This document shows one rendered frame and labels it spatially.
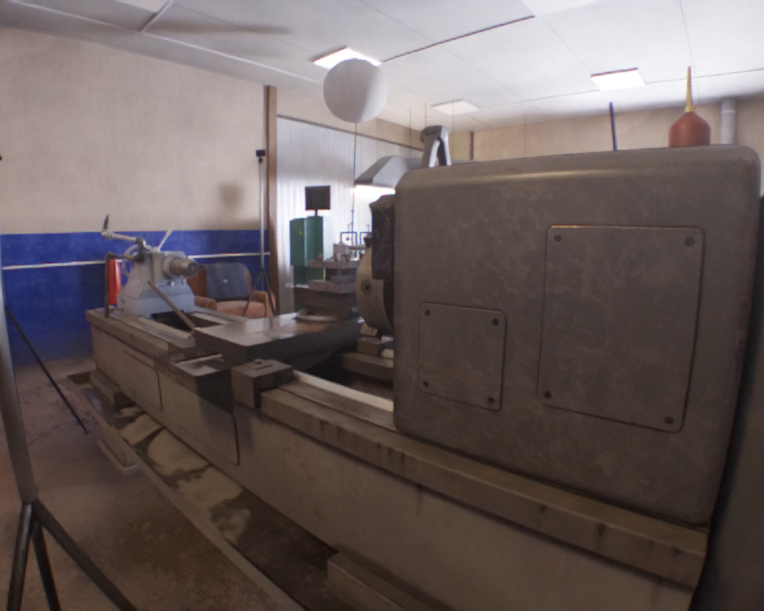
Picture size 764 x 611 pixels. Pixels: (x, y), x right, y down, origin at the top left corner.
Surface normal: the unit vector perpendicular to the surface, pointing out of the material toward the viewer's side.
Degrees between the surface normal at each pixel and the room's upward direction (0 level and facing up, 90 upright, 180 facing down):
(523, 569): 90
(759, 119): 90
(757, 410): 90
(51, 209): 90
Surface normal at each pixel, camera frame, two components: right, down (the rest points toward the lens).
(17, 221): 0.76, 0.10
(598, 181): -0.66, 0.11
